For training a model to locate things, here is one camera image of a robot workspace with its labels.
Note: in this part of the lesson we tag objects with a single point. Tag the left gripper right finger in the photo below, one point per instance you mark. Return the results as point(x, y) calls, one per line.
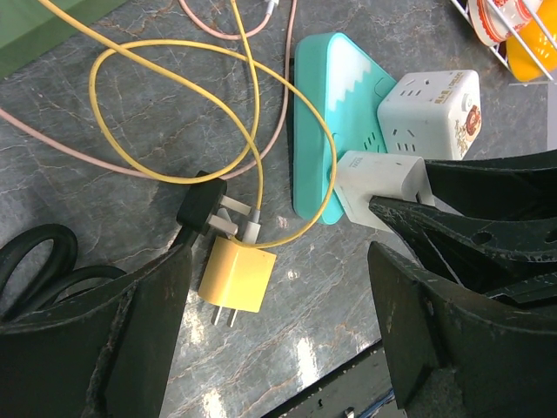
point(452, 352)

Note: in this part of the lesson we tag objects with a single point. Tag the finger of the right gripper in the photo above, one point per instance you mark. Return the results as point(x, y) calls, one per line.
point(479, 254)
point(511, 187)

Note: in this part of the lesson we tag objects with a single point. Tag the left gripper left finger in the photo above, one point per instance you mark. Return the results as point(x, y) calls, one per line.
point(104, 353)

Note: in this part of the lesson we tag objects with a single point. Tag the white cube socket adapter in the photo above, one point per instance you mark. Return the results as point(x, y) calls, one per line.
point(432, 114)

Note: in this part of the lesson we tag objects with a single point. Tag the white square plug adapter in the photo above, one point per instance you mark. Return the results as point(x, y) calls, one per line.
point(363, 175)

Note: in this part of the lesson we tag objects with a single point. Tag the teal triangular power strip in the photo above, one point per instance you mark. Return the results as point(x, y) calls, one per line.
point(342, 88)

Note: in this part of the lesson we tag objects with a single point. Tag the orange bowl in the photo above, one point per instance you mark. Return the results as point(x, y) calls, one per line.
point(522, 66)

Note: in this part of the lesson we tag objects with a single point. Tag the yellow usb charger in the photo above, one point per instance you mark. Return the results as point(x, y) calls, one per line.
point(235, 277)

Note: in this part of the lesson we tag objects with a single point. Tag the green power strip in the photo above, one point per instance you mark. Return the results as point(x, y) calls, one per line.
point(28, 29)

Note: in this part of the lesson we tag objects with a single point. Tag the white wire dish rack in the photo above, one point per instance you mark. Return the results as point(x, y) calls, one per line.
point(500, 50)

